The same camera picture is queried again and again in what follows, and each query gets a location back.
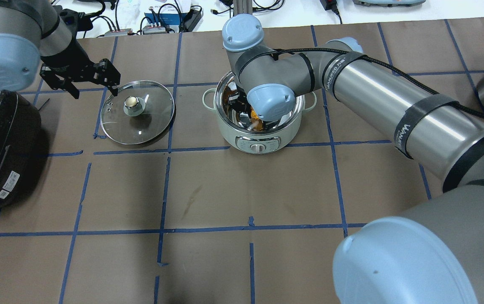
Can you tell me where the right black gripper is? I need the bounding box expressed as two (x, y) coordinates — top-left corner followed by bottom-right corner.
(227, 92), (250, 114)

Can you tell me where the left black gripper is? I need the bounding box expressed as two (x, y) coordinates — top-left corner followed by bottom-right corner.
(39, 58), (121, 100)

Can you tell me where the yellow corn cob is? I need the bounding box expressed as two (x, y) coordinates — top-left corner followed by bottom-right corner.
(248, 107), (264, 132)

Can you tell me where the glass pot lid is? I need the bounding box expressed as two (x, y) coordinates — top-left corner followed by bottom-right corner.
(100, 80), (176, 145)

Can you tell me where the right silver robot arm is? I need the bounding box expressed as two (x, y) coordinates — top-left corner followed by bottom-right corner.
(61, 32), (443, 304)

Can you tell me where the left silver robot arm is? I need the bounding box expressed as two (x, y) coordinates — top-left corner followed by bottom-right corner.
(0, 0), (121, 98)

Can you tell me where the pale green electric pot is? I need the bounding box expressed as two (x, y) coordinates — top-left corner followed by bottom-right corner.
(202, 71), (317, 155)

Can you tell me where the dark brown rice cooker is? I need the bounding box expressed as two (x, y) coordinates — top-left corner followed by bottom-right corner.
(0, 84), (42, 217)

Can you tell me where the aluminium frame post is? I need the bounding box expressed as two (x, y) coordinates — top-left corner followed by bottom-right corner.
(233, 0), (253, 16)

